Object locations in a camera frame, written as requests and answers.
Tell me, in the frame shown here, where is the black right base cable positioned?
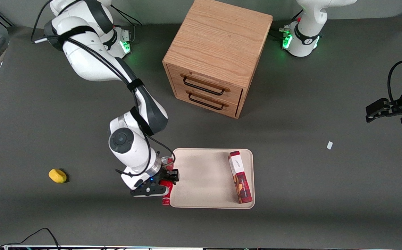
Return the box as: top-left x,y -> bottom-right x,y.
111,5 -> 143,27

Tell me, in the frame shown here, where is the black table edge cable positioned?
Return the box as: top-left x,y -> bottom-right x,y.
0,227 -> 61,250

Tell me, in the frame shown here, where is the yellow sponge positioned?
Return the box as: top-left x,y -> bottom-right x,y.
49,169 -> 67,184

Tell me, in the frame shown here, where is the red white cookie box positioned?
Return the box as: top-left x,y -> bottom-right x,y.
228,151 -> 253,204

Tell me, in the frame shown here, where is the black drawer handle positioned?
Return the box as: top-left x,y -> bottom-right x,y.
183,75 -> 230,96
188,91 -> 229,111

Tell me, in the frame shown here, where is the beige plastic tray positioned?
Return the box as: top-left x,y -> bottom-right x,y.
168,148 -> 256,209

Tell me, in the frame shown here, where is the red coke bottle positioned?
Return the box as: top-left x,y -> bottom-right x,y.
159,157 -> 176,206

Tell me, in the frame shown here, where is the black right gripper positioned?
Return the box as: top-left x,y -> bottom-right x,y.
158,163 -> 180,185

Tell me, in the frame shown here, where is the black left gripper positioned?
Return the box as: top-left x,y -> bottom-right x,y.
366,98 -> 402,123

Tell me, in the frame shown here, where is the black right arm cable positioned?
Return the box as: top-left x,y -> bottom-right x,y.
31,0 -> 176,174

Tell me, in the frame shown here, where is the wooden drawer cabinet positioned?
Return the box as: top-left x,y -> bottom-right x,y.
162,0 -> 274,119

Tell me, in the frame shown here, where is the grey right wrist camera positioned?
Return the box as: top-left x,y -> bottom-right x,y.
130,182 -> 169,198

